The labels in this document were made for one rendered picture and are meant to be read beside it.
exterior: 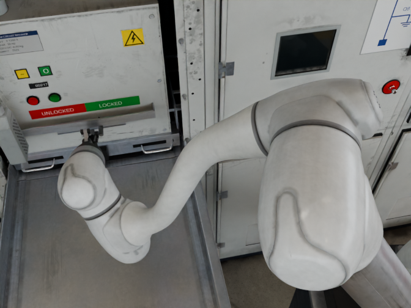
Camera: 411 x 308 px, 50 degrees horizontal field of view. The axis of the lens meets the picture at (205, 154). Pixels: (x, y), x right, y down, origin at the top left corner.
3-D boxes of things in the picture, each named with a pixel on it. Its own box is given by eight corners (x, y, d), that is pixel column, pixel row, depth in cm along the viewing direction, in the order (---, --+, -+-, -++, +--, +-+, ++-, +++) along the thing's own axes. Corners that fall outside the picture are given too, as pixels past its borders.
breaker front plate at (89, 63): (170, 137, 146) (158, 8, 109) (21, 159, 140) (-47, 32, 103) (170, 134, 146) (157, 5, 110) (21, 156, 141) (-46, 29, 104)
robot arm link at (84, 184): (52, 162, 104) (84, 205, 108) (41, 189, 89) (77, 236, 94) (93, 140, 103) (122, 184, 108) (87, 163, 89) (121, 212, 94)
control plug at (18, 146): (27, 162, 127) (6, 120, 114) (10, 165, 127) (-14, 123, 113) (29, 143, 132) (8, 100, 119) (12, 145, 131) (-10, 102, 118)
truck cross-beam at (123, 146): (180, 145, 149) (179, 133, 145) (16, 170, 143) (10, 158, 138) (178, 134, 152) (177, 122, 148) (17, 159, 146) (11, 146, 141)
